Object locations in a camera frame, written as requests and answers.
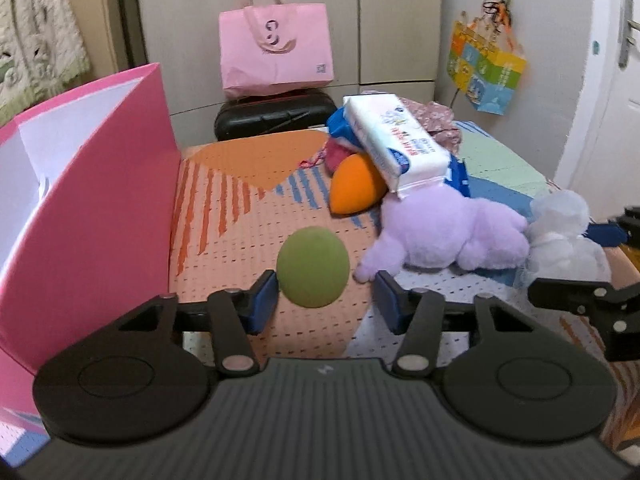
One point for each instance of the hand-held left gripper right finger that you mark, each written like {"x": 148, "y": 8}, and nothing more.
{"x": 387, "y": 301}

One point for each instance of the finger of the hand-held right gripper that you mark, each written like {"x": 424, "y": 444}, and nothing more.
{"x": 631, "y": 225}
{"x": 565, "y": 296}

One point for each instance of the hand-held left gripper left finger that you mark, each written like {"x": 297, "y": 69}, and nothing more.
{"x": 262, "y": 301}

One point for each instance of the white plush toy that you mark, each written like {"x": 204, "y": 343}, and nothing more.
{"x": 555, "y": 240}

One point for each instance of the green soft ball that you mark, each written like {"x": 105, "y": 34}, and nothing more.
{"x": 312, "y": 267}

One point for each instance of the white and blue wipes pack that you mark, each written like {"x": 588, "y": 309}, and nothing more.
{"x": 395, "y": 140}

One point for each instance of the pink paper bag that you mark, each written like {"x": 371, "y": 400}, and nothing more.
{"x": 100, "y": 210}

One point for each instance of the patterned bed blanket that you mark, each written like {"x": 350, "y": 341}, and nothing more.
{"x": 240, "y": 240}

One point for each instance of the purple plush toy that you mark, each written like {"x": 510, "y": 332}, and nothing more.
{"x": 440, "y": 230}

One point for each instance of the white door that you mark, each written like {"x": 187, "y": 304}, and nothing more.
{"x": 600, "y": 110}

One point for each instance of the orange plush toy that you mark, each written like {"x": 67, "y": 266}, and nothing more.
{"x": 352, "y": 185}

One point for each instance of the magenta cloth item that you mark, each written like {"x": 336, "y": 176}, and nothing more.
{"x": 335, "y": 152}

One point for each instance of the black suitcase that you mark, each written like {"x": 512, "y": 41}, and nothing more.
{"x": 260, "y": 117}

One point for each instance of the pink floral cloth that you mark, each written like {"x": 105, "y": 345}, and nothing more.
{"x": 435, "y": 120}

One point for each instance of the colourful hanging gift bag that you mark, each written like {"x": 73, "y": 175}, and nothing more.
{"x": 485, "y": 70}

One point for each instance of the pink tote bag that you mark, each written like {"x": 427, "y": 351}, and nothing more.
{"x": 275, "y": 60}

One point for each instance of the beige wardrobe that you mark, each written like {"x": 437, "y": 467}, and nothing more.
{"x": 400, "y": 20}

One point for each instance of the cream knitted robe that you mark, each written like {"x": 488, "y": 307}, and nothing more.
{"x": 35, "y": 35}

